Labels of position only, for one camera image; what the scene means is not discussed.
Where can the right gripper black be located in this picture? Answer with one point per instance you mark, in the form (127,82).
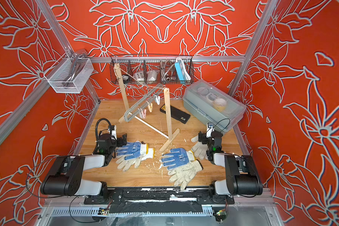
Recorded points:
(202,137)

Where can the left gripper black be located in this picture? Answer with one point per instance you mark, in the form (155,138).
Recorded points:
(121,141)

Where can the blue dotted glove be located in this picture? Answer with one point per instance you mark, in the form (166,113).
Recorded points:
(177,157)
(132,150)

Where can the wooden drying rack stand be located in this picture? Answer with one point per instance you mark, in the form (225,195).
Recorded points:
(171,134)

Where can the grey clip hanger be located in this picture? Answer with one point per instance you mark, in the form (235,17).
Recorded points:
(143,103)

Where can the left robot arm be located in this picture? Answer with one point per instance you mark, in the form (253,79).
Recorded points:
(65,176)

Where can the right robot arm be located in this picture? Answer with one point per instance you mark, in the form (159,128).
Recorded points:
(242,177)

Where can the pink clothespin clip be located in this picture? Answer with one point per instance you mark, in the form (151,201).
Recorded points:
(142,113)

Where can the white clothespin clip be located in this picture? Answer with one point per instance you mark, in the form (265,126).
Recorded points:
(157,99)

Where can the dirty white glove right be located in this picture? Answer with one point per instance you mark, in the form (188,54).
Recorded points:
(200,147)

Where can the dirty white glove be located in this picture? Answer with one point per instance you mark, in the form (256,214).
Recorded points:
(182,175)
(200,147)

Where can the white cotton glove left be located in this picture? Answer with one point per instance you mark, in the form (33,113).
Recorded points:
(125,164)

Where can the black tool case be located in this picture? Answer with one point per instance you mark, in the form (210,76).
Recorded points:
(179,115)

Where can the grey plastic storage box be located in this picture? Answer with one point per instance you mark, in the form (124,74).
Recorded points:
(211,105)

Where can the dirty white glove front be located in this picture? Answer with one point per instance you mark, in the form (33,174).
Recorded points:
(182,175)

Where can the light blue box in basket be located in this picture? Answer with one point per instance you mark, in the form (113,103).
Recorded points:
(181,70)

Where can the white dice block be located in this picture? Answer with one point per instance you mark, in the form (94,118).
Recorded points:
(139,76)

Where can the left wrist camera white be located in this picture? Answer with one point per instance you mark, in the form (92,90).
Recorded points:
(112,131)

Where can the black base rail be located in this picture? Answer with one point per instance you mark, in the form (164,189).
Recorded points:
(160,200)

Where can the black wire basket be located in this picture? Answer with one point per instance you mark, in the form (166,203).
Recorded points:
(157,68)

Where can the clear plastic wall bin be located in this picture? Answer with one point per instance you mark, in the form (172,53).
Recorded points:
(69,76)

